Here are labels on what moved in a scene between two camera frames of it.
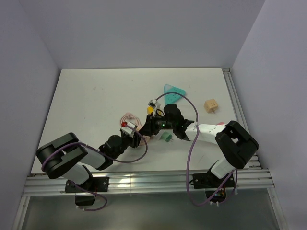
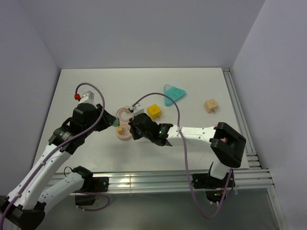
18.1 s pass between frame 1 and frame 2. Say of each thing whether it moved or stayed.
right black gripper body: moved
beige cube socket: stayed
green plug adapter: moved
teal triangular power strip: stayed
